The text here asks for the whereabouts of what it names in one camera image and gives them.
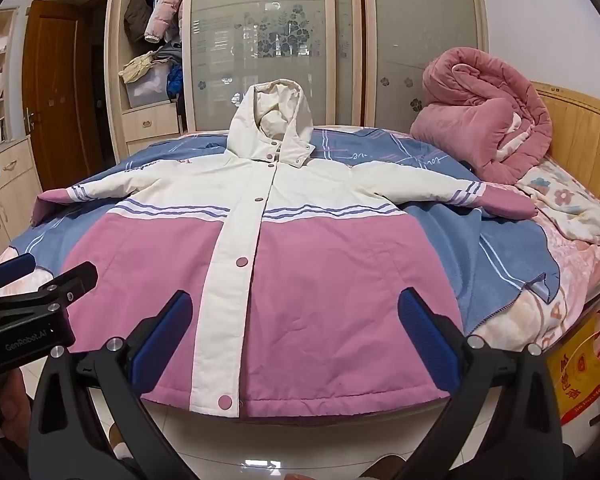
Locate beige wardrobe drawer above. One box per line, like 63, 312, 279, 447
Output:
121, 102, 183, 141

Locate dark brown hanging coat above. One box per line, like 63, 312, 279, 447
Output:
123, 0, 162, 43

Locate pink and white hooded jacket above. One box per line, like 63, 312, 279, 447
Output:
31, 79, 538, 419

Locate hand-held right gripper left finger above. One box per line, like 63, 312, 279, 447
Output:
27, 289, 196, 480

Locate wooden bed headboard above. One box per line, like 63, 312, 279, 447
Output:
530, 80, 600, 221

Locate clear plastic storage box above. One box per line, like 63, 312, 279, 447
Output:
125, 62, 173, 108

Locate white floral blanket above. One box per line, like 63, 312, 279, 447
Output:
517, 157, 600, 252

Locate blue striped blanket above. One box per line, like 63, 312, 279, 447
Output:
10, 127, 561, 333

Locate pink floral bed sheet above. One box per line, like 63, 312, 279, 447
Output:
472, 210, 600, 361

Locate yellow and red bag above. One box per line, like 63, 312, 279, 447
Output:
545, 300, 600, 441

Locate grey folded clothes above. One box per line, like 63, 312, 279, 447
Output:
157, 42, 183, 68

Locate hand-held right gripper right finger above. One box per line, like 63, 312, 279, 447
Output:
397, 287, 578, 480

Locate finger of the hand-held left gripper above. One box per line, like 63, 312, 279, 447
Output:
0, 253, 37, 302
10, 261, 99, 311

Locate beige bookshelf cabinet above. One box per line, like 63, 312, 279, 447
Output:
0, 7, 56, 271

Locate beige crumpled cloth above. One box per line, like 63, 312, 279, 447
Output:
118, 47, 163, 84

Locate frosted floral sliding door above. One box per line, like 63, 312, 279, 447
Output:
185, 0, 363, 133
362, 0, 488, 128

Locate beige wardrobe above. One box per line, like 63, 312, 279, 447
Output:
104, 0, 488, 161

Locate pink puffer jacket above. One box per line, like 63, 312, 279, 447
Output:
145, 0, 186, 45

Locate rolled pink quilt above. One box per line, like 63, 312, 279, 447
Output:
410, 47, 553, 183

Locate brown wooden door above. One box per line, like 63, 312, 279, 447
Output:
21, 0, 106, 191

